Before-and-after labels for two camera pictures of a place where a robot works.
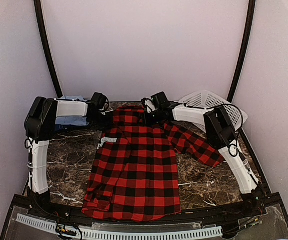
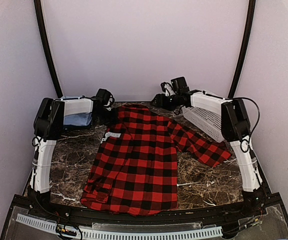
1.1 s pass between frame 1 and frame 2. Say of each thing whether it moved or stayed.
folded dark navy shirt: stayed
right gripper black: moved
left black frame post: stayed
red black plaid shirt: moved
